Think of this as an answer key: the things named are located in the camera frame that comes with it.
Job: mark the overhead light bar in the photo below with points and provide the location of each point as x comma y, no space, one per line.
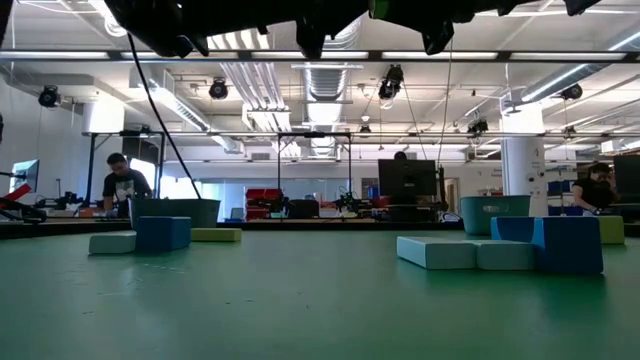
280,55

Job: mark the lit computer monitor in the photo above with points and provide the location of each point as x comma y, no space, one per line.
25,176

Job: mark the grey plastic bin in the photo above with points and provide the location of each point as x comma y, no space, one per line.
175,212

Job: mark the black aluminium table frame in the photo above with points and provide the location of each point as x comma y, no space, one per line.
350,226

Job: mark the black hanging camera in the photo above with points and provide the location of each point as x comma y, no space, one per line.
49,96
391,80
478,126
571,92
218,89

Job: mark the red flat object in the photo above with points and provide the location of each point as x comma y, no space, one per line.
17,192

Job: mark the red storage bins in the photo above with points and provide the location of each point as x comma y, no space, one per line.
262,195

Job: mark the black computer monitor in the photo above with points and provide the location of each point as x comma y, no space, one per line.
627,177
407,177

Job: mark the blue storage bins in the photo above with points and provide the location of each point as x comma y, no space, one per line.
555,187

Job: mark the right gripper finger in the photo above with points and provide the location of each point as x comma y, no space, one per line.
404,9

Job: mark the green table mat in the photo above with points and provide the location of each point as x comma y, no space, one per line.
320,310

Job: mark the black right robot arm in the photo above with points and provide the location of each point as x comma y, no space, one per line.
582,6

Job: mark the black equipment case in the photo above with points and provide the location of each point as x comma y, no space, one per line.
303,209

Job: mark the white round pillar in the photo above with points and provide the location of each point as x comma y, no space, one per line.
522,165
102,117

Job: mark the person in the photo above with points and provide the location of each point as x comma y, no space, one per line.
597,192
125,187
400,156

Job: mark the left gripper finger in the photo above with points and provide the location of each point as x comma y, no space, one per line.
360,7

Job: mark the black background robot arm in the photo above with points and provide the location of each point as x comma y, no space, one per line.
350,202
62,201
25,212

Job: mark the silver ventilation duct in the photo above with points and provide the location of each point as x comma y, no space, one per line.
327,85

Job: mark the blue foam block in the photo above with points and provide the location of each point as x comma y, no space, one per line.
162,234
512,229
570,245

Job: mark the translucent teal plastic bin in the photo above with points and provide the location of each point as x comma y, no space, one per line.
495,220

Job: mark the black workstation frame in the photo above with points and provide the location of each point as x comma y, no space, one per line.
315,134
125,133

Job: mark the light teal foam block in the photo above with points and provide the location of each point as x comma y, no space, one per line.
112,243
505,255
435,252

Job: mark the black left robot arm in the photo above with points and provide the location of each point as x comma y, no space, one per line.
170,25

